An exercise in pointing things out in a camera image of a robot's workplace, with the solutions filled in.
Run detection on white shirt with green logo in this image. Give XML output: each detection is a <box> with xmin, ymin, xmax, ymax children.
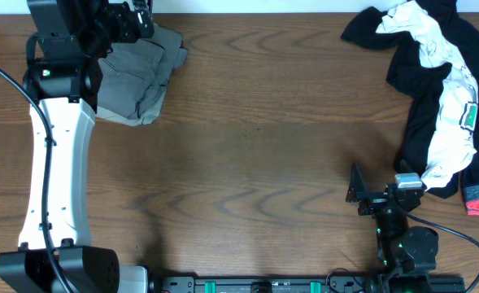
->
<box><xmin>376</xmin><ymin>1</ymin><xmax>478</xmax><ymax>189</ymax></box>

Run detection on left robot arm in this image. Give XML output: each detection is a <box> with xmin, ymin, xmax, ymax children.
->
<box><xmin>0</xmin><ymin>0</ymin><xmax>154</xmax><ymax>293</ymax></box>

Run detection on folded khaki shorts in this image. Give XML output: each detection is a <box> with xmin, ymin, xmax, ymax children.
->
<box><xmin>96</xmin><ymin>86</ymin><xmax>167</xmax><ymax>127</ymax></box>

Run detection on grey shorts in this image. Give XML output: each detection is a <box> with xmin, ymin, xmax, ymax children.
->
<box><xmin>98</xmin><ymin>24</ymin><xmax>188</xmax><ymax>119</ymax></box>

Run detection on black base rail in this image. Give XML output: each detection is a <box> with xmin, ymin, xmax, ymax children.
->
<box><xmin>148</xmin><ymin>268</ymin><xmax>466</xmax><ymax>293</ymax></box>

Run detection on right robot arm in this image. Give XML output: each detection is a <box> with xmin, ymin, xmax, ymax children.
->
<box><xmin>346</xmin><ymin>164</ymin><xmax>439</xmax><ymax>292</ymax></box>

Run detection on black garment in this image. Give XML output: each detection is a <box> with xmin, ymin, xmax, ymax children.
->
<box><xmin>341</xmin><ymin>1</ymin><xmax>479</xmax><ymax>198</ymax></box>

